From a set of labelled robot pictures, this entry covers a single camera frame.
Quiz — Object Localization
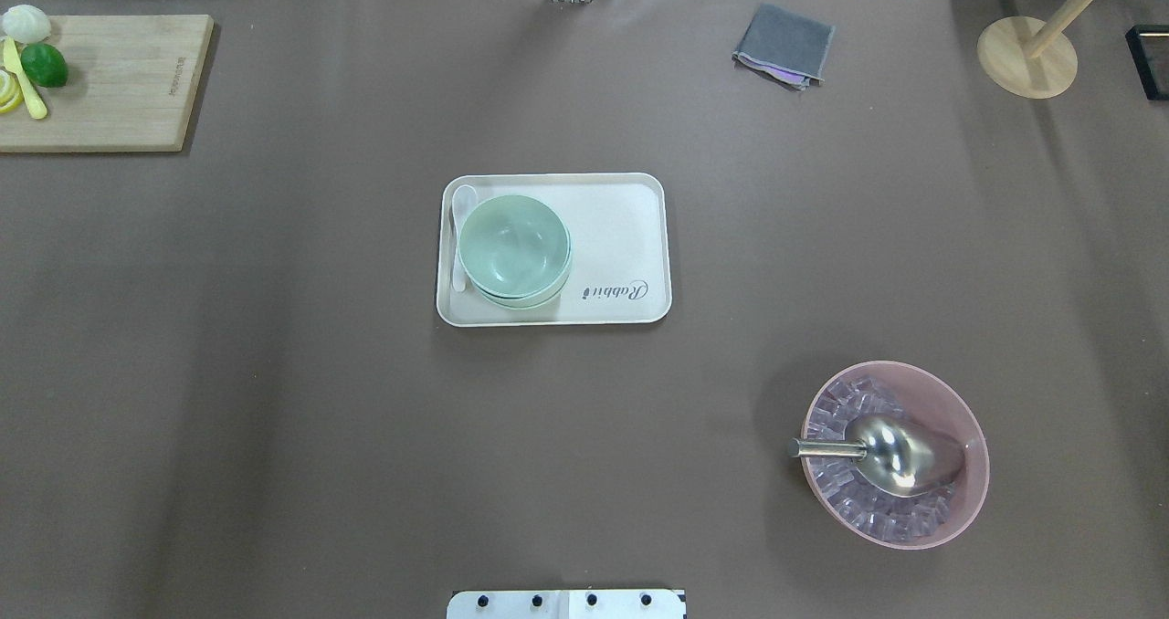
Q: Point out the green bowl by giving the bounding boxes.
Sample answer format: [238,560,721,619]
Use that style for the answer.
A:
[473,272,572,310]
[458,235,574,310]
[458,194,573,299]

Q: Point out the green bowl on tray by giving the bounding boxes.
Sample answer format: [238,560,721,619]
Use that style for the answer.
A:
[473,272,572,310]

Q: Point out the beige rabbit serving tray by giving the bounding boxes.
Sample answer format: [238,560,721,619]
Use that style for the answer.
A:
[435,173,673,328]

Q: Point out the white ceramic spoon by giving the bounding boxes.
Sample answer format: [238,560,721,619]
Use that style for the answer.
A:
[450,185,479,293]

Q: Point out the grey folded cloth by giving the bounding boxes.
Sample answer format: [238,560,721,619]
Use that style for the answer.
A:
[732,5,836,90]

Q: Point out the pink bowl with ice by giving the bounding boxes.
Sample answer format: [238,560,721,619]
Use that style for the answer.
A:
[800,361,990,550]

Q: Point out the metal ice scoop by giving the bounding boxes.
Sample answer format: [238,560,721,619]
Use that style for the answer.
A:
[786,413,964,498]

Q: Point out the wooden cutting board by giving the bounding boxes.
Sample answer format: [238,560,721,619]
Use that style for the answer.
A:
[1,15,216,154]

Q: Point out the wooden mug stand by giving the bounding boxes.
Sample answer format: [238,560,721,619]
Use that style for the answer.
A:
[977,0,1093,100]

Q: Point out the yellow plastic knife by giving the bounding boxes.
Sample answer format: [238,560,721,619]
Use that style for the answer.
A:
[4,37,47,120]

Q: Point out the green lime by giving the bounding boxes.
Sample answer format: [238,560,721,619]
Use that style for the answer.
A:
[18,42,69,88]

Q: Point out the black tray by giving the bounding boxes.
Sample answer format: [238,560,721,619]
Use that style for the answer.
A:
[1125,25,1168,100]

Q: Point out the lemon slice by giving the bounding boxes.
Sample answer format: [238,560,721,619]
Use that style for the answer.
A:
[0,69,25,114]

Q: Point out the white garlic bulb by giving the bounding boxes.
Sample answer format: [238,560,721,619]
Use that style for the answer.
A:
[1,4,53,46]

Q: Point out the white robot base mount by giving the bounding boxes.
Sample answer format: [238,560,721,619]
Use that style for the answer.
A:
[447,587,689,618]

